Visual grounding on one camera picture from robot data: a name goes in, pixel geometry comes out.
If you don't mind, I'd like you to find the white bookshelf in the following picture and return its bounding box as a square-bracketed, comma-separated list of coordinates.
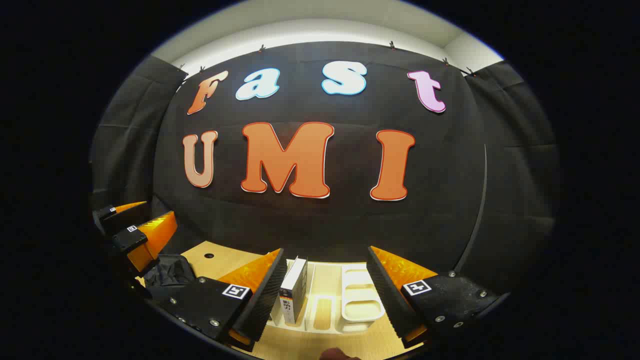
[267, 260, 388, 335]

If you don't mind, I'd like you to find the grey portrait cover book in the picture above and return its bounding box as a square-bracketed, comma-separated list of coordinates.
[279, 256, 309, 326]

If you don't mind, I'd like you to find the row of small cloth clips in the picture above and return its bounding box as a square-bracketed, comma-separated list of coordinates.
[177, 41, 478, 77]

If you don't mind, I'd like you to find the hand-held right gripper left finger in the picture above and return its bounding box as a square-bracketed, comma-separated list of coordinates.
[150, 247, 288, 353]

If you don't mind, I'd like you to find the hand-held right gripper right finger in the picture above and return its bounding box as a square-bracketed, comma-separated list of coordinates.
[366, 245, 511, 350]

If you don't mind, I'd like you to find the black schoolbag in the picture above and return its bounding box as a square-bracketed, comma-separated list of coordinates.
[142, 254, 198, 301]

